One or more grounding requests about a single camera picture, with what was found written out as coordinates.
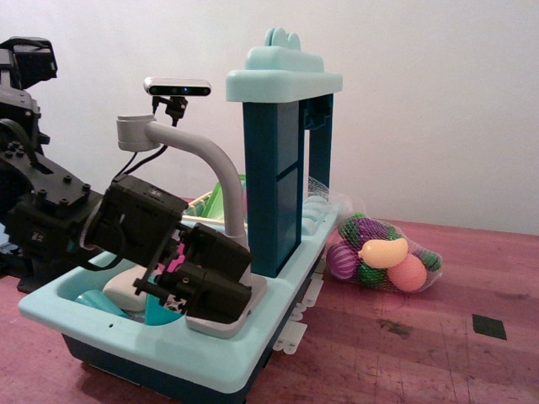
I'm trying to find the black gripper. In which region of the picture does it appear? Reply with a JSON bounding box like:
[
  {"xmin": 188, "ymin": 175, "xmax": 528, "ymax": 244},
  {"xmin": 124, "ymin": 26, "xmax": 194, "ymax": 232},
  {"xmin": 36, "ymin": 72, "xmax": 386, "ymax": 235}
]
[{"xmin": 86, "ymin": 174, "xmax": 253, "ymax": 324}]

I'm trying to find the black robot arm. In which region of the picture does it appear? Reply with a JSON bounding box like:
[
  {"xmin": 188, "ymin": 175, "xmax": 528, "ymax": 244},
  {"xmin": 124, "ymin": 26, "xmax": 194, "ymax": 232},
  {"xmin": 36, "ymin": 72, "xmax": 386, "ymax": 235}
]
[{"xmin": 1, "ymin": 37, "xmax": 253, "ymax": 324}]

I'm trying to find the pink toy cup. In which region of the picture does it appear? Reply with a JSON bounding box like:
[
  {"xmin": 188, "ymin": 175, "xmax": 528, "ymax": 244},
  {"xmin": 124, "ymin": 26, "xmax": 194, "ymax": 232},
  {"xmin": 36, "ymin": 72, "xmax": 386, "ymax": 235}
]
[{"xmin": 161, "ymin": 242, "xmax": 185, "ymax": 275}]

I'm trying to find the cream dish rack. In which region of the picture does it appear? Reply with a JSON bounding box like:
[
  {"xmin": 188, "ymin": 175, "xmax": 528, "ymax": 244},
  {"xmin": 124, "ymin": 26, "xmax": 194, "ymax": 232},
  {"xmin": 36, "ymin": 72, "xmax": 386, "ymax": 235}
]
[{"xmin": 182, "ymin": 192, "xmax": 224, "ymax": 226}]

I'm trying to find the green toy plate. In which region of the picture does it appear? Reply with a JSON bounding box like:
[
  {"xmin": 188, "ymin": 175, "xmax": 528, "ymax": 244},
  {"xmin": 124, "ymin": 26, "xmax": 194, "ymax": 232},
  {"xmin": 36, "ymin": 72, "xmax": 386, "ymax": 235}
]
[{"xmin": 201, "ymin": 175, "xmax": 248, "ymax": 222}]

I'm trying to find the teal toy cup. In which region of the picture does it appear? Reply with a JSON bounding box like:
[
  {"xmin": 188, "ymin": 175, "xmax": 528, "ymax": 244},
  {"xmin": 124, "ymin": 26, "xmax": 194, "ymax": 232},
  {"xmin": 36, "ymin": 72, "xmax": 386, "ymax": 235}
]
[{"xmin": 144, "ymin": 295, "xmax": 183, "ymax": 326}]

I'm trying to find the white toy soap bar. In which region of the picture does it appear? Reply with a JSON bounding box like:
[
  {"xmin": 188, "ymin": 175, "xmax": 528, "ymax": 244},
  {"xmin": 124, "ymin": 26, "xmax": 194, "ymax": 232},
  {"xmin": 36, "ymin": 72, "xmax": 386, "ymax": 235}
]
[{"xmin": 103, "ymin": 265, "xmax": 147, "ymax": 312}]

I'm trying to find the teal toy kitchen sink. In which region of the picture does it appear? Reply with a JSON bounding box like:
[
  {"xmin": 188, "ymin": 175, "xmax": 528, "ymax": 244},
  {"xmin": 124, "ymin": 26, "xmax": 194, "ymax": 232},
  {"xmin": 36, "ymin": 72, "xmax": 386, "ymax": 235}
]
[{"xmin": 19, "ymin": 28, "xmax": 343, "ymax": 403}]

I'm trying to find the grey toy faucet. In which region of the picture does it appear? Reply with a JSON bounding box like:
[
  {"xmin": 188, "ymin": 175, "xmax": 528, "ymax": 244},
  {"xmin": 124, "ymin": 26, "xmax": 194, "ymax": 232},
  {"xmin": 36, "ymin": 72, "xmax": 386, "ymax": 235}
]
[{"xmin": 117, "ymin": 114, "xmax": 267, "ymax": 338}]

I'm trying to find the mesh bag of toy food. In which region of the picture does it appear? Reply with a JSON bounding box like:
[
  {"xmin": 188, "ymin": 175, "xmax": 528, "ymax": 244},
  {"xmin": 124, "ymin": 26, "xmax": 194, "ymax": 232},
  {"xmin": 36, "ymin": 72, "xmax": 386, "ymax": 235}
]
[{"xmin": 302, "ymin": 178, "xmax": 443, "ymax": 293}]

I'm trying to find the yellow toy fruit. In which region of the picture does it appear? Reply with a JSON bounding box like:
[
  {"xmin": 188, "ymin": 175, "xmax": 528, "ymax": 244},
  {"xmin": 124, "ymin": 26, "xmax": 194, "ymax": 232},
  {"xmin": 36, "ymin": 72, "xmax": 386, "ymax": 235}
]
[{"xmin": 358, "ymin": 238, "xmax": 408, "ymax": 268}]

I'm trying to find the orange toy egg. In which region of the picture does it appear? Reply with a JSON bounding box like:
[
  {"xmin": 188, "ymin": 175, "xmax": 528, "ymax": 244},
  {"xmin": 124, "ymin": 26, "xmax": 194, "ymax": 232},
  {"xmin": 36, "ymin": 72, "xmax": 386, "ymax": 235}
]
[{"xmin": 387, "ymin": 254, "xmax": 427, "ymax": 292}]

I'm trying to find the black tape patch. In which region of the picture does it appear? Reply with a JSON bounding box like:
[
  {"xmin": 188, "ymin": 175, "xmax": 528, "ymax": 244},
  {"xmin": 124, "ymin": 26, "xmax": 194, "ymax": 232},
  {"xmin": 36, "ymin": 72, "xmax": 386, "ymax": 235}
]
[{"xmin": 472, "ymin": 314, "xmax": 507, "ymax": 340}]

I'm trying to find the black camera cable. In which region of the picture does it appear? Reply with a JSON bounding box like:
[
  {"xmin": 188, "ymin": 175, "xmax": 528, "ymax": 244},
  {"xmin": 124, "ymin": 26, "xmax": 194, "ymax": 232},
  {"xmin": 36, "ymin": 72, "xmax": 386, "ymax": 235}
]
[{"xmin": 113, "ymin": 95, "xmax": 187, "ymax": 178}]

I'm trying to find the silver depth camera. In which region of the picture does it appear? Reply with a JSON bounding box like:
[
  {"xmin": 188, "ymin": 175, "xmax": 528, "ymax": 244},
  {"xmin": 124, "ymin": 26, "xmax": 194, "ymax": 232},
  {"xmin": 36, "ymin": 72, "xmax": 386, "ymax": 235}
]
[{"xmin": 143, "ymin": 77, "xmax": 211, "ymax": 97}]

